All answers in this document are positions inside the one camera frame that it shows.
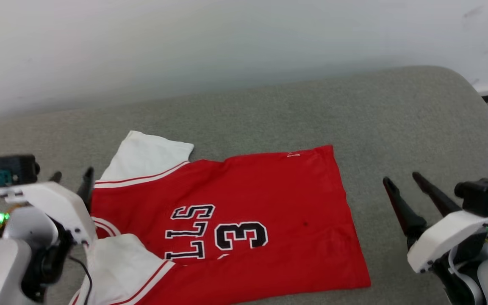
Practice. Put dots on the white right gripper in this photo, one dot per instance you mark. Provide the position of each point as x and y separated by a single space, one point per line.
447 237

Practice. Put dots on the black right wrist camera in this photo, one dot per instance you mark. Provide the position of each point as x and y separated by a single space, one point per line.
479 195

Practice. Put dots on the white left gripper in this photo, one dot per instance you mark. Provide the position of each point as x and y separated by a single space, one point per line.
53 199

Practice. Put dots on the red and white basketball jersey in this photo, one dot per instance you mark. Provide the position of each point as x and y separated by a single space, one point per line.
269 190

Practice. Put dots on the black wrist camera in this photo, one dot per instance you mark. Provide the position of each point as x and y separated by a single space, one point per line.
13 167
479 195

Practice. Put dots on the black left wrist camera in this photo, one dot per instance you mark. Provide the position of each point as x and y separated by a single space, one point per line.
13 167

